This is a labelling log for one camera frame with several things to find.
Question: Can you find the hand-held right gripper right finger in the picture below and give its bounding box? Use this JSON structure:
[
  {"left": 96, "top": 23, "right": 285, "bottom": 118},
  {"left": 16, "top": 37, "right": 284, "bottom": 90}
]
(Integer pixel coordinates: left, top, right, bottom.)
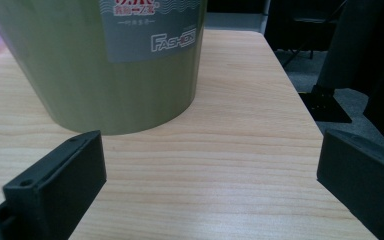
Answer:
[{"left": 316, "top": 129, "right": 384, "bottom": 240}]

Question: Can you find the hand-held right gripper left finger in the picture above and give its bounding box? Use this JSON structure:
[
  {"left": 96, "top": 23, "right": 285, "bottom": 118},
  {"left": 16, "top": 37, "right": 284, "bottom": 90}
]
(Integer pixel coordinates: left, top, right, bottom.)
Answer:
[{"left": 2, "top": 129, "right": 108, "bottom": 240}]

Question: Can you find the black chair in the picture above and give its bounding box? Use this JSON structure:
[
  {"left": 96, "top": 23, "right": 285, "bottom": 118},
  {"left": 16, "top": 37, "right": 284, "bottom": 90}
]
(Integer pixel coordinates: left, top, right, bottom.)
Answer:
[{"left": 269, "top": 0, "right": 348, "bottom": 69}]

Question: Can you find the black yellow-edged base plate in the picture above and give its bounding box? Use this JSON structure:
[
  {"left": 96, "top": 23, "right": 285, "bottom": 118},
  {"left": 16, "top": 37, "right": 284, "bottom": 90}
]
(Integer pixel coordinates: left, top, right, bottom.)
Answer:
[{"left": 298, "top": 84, "right": 353, "bottom": 124}]

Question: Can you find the green plastic trash bin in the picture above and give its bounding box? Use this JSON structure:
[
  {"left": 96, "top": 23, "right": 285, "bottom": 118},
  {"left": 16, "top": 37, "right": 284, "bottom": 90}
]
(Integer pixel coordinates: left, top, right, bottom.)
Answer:
[{"left": 0, "top": 0, "right": 209, "bottom": 136}]

